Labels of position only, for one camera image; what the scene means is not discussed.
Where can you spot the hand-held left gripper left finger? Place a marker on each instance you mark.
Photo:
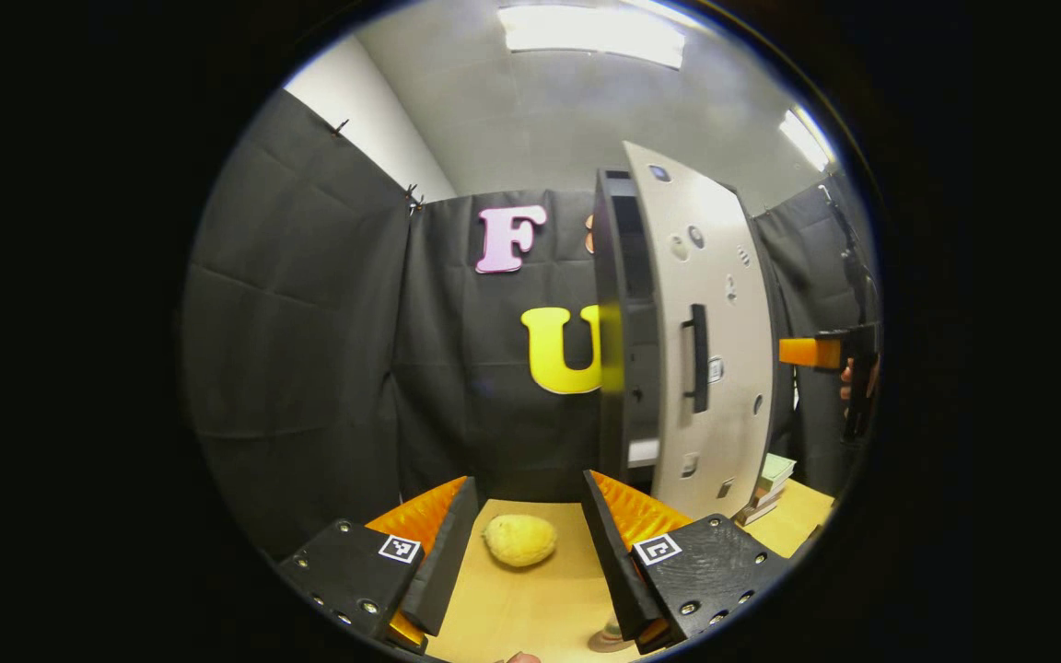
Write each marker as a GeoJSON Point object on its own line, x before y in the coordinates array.
{"type": "Point", "coordinates": [443, 571]}

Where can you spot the black backdrop cloth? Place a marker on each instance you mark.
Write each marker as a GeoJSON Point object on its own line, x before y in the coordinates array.
{"type": "Point", "coordinates": [309, 322]}

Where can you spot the brown book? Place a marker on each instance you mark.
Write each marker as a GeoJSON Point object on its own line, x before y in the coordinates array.
{"type": "Point", "coordinates": [765, 497]}

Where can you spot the beige cabinet door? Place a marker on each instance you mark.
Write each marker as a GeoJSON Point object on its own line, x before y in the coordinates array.
{"type": "Point", "coordinates": [728, 433]}

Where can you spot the yellow lemon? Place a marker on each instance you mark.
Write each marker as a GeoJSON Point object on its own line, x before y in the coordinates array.
{"type": "Point", "coordinates": [519, 540]}

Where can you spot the dark grey cabinet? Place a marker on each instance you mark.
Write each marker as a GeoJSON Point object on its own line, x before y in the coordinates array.
{"type": "Point", "coordinates": [613, 267]}

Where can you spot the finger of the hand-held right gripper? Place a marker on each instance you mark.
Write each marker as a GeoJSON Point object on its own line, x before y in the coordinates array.
{"type": "Point", "coordinates": [809, 353]}

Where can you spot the round brown coaster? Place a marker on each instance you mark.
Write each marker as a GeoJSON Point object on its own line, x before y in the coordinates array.
{"type": "Point", "coordinates": [606, 645]}

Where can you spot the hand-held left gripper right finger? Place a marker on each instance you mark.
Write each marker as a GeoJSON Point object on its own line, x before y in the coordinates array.
{"type": "Point", "coordinates": [618, 571]}

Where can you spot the ceiling light panel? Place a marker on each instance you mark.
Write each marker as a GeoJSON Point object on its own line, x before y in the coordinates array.
{"type": "Point", "coordinates": [807, 138]}
{"type": "Point", "coordinates": [590, 35]}

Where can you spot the green book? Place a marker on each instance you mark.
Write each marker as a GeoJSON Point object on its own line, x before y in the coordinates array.
{"type": "Point", "coordinates": [777, 471]}

